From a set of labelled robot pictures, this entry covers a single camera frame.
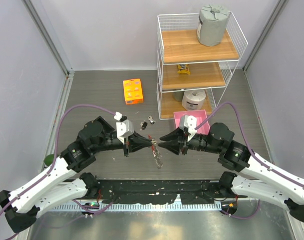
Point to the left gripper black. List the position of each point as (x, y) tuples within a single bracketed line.
[(137, 141)]

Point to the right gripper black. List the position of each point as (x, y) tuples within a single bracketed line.
[(173, 146)]

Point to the metal keyring holder red grip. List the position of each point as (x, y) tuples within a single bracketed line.
[(156, 154)]

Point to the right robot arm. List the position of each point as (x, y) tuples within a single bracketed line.
[(248, 174)]

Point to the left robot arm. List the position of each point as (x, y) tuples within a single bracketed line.
[(23, 206)]

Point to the black tag key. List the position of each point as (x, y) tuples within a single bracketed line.
[(143, 125)]

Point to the pink open box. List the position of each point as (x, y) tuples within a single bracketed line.
[(200, 115)]

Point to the black plastic bin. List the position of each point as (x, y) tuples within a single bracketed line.
[(108, 129)]

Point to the white paper roll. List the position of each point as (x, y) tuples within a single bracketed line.
[(193, 99)]

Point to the grey can on shelf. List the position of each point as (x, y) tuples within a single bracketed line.
[(178, 95)]

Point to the orange cardboard box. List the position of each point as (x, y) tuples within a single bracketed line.
[(133, 93)]

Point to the yellow snack packet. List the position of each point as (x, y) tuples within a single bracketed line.
[(183, 69)]

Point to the green lime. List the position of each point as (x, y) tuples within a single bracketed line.
[(48, 160)]

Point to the grey wrapped paper roll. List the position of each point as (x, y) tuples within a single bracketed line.
[(212, 21)]

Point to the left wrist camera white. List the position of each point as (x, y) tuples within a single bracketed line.
[(124, 127)]

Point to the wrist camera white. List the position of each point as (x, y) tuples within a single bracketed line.
[(188, 124), (124, 127)]

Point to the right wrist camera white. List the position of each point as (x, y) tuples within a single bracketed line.
[(188, 124)]

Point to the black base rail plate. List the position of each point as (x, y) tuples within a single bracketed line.
[(161, 192)]

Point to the white wire shelf rack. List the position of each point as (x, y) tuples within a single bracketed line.
[(211, 67)]

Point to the white slotted cable duct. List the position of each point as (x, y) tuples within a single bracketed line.
[(174, 207)]

